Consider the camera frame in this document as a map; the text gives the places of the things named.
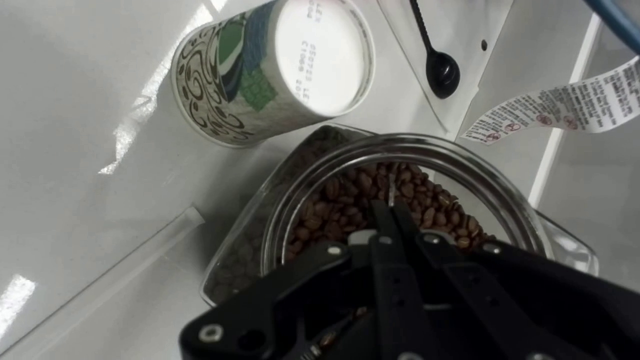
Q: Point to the black measuring spoon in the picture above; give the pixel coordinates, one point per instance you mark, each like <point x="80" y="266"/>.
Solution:
<point x="443" y="71"/>

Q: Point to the glass jar of coffee beans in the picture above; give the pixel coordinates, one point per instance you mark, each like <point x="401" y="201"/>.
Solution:
<point x="325" y="188"/>

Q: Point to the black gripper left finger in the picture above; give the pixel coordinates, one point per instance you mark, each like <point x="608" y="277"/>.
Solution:
<point x="401" y="319"/>

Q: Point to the upside-down patterned paper cup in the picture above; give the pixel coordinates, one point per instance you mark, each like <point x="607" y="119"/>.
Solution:
<point x="275" y="69"/>

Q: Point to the white cable warning tag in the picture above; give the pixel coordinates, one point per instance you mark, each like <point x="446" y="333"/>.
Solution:
<point x="595" y="105"/>

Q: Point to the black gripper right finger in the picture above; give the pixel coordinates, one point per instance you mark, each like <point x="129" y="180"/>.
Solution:
<point x="485" y="321"/>

